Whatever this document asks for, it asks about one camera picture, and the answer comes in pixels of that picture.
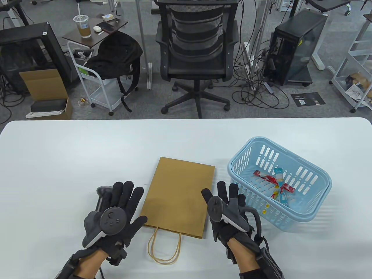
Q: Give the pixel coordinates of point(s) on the person's left hand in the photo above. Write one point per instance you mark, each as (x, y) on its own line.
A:
(128, 203)

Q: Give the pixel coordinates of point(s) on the person's right hand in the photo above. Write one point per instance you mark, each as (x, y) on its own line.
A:
(232, 241)

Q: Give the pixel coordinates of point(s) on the black barcode scanner blue trim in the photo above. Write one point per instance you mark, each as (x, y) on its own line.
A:
(102, 191)

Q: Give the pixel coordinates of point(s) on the brown paper bag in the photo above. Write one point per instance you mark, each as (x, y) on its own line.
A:
(177, 197)

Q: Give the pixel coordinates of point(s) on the yellow coffee powder package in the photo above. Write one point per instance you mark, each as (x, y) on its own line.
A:
(274, 194)

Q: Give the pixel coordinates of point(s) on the teal coffee powder package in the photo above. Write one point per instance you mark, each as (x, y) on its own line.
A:
(278, 173)
(284, 200)

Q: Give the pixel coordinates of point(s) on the red coffee powder package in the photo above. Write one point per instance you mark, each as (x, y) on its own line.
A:
(263, 175)
(288, 188)

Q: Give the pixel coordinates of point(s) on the light blue plastic basket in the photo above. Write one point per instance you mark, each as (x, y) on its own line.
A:
(316, 177)

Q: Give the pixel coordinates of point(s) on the person's left forearm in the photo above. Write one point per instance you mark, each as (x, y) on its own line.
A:
(90, 266)

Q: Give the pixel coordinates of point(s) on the person's right forearm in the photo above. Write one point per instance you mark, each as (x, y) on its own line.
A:
(247, 261)

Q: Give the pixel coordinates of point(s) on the brown paper package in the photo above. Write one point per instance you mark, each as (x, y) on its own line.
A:
(360, 80)

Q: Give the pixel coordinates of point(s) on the grey VR controller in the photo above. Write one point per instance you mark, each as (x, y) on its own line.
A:
(113, 221)
(215, 207)

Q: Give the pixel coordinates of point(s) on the black wrist pack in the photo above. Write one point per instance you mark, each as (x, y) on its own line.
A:
(65, 267)

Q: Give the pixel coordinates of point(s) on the white rolling cart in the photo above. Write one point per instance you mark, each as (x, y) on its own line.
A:
(338, 77)
(103, 96)

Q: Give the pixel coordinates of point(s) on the small snack wrapper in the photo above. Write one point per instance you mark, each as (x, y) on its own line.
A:
(83, 102)

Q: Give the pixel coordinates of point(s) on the open cardboard box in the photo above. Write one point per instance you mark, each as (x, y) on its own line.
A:
(43, 84)

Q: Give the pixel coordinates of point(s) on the black backpack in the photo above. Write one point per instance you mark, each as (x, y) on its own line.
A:
(116, 55)

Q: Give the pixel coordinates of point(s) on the black mesh office chair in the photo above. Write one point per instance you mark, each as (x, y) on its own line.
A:
(197, 62)

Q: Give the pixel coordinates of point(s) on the grey power strip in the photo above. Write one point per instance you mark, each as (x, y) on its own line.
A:
(268, 87)

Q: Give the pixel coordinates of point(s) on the black leaflet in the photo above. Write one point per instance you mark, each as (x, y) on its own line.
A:
(308, 99)

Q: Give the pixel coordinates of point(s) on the white desk leg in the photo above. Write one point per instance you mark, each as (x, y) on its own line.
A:
(142, 35)
(318, 55)
(258, 35)

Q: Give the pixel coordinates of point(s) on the brown side table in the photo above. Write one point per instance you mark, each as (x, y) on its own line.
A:
(72, 39)

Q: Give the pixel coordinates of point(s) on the black phone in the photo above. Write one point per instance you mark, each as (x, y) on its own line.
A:
(106, 26)

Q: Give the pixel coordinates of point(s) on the plastic cup with straw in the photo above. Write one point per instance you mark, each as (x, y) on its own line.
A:
(84, 29)

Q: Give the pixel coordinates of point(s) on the small yellow snack box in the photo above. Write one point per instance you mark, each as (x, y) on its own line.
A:
(107, 17)

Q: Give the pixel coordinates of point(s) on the black glass cabinet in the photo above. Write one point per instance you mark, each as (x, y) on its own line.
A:
(23, 35)

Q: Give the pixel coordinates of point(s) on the black computer tower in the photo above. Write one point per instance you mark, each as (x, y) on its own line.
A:
(299, 37)

